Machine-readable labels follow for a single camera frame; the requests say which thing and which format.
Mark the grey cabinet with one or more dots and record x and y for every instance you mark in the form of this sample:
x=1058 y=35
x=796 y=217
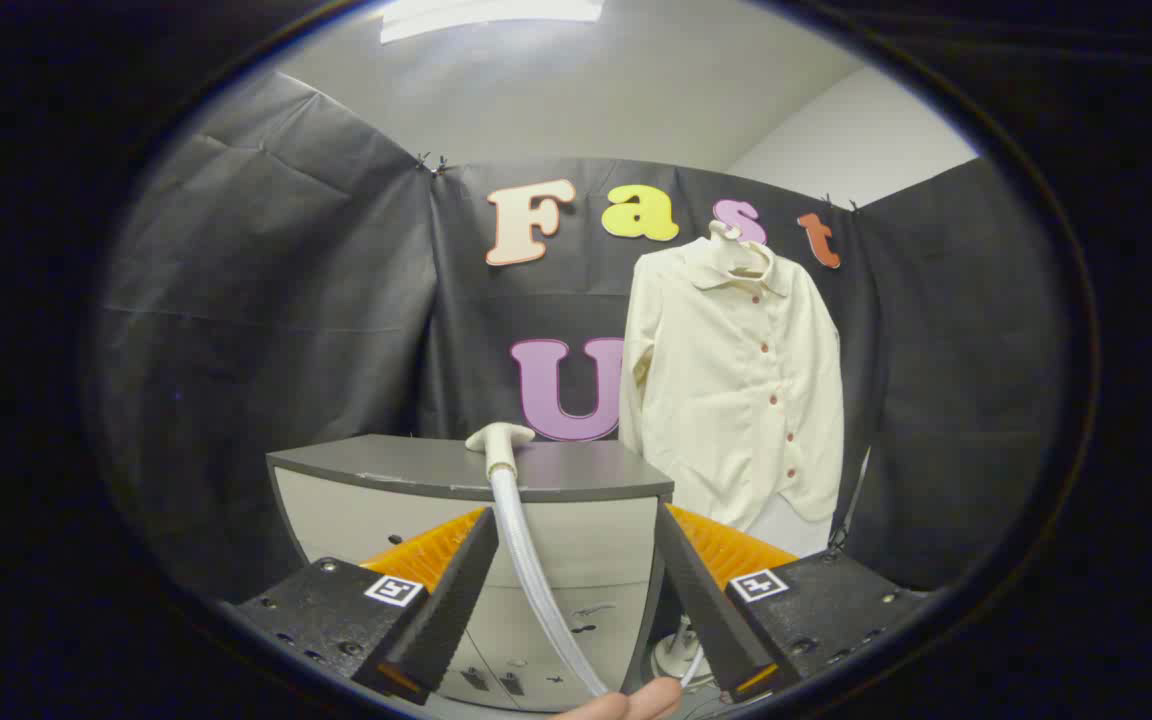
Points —
x=386 y=515

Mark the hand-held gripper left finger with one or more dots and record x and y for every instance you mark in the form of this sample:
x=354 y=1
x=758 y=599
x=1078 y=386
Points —
x=441 y=620

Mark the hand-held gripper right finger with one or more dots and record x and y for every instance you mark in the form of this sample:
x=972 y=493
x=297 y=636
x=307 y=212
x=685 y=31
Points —
x=711 y=610

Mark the white clothes hanger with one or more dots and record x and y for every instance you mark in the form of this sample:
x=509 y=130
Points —
x=736 y=255

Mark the cream button shirt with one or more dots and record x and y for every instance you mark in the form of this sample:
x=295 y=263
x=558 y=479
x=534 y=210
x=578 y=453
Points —
x=726 y=380

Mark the white hanging board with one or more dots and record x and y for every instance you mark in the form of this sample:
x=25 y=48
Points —
x=786 y=530

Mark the ceiling light panel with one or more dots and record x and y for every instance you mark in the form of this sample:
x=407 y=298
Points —
x=486 y=15

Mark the white garment steamer base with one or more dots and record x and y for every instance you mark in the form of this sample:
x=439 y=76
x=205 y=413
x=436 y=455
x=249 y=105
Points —
x=674 y=660

